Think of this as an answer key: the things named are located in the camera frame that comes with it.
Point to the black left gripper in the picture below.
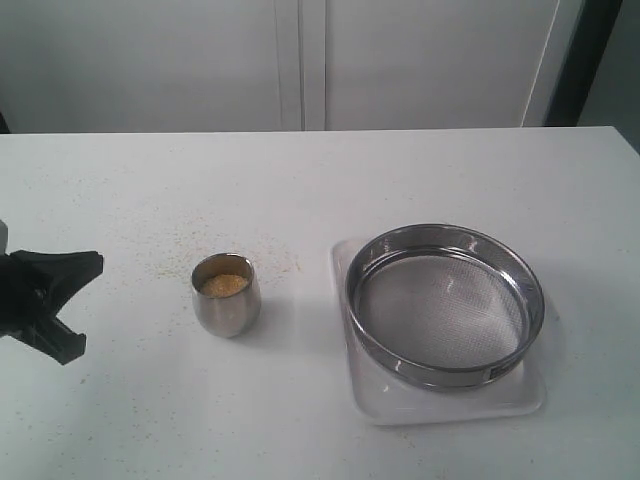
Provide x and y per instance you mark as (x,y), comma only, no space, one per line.
(37,285)

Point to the stainless steel cup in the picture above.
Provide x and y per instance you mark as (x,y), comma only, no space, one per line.
(230,316)

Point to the pile of tan grain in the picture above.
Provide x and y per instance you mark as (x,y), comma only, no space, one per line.
(223,285)

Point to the round steel mesh sieve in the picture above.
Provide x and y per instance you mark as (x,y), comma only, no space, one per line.
(443,306)

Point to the white cabinet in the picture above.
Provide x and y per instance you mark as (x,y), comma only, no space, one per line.
(173,66)

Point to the white square plastic tray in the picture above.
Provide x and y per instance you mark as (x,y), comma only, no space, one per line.
(386,400)

